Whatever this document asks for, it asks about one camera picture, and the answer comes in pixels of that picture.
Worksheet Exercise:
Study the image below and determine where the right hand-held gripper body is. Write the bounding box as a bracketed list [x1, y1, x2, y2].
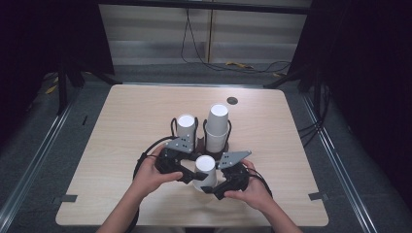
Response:
[213, 150, 253, 201]

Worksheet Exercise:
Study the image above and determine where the dark curtain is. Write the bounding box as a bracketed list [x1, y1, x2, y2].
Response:
[0, 0, 115, 145]
[287, 0, 412, 203]

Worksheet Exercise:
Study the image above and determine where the black metal stand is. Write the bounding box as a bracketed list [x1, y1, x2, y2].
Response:
[262, 62, 324, 113]
[55, 59, 123, 117]

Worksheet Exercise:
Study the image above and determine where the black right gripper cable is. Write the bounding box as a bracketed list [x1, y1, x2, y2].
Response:
[248, 166, 274, 199]

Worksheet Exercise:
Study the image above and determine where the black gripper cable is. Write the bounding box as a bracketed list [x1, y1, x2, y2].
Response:
[248, 166, 274, 199]
[124, 135, 179, 233]

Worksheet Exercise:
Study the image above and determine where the black cable bundle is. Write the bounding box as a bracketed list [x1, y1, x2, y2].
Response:
[296, 84, 332, 149]

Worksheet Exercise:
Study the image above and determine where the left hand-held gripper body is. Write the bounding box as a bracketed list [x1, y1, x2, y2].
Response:
[154, 137, 196, 185]

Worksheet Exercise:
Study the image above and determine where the person's left hand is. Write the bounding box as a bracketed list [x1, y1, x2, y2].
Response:
[132, 145, 185, 199]

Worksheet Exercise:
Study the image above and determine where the white paper cup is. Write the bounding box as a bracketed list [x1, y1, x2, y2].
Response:
[191, 154, 219, 193]
[205, 103, 230, 137]
[205, 127, 229, 154]
[176, 114, 198, 146]

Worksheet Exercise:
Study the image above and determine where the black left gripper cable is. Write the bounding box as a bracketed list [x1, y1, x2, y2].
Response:
[124, 135, 179, 233]

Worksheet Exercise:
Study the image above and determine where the black hanging floor cable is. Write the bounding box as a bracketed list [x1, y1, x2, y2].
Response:
[180, 7, 292, 75]

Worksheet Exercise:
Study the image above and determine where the grey tape strip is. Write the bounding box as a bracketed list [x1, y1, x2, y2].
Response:
[307, 191, 329, 201]
[59, 194, 79, 204]

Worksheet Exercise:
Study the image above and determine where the metal floor rail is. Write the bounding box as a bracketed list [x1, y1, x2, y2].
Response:
[0, 96, 79, 226]
[300, 92, 380, 233]

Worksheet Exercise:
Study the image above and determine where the person's right hand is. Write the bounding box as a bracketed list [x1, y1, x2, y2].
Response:
[223, 158, 274, 212]

